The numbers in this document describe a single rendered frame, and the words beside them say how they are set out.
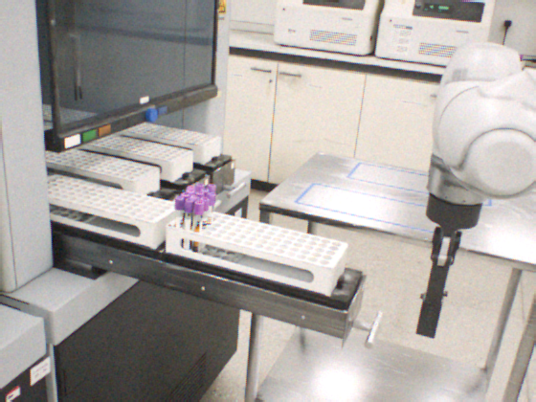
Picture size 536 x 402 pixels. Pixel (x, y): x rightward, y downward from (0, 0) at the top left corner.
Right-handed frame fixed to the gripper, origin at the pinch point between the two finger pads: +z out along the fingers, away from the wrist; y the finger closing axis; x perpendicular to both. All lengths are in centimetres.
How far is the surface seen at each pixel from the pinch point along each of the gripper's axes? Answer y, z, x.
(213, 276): 6.5, -0.7, -34.4
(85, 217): -1, -1, -66
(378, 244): -194, 80, -33
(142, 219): 5, -7, -49
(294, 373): -40, 52, -31
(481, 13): -233, -38, -7
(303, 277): -0.2, -1.0, -21.0
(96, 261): 7, 3, -58
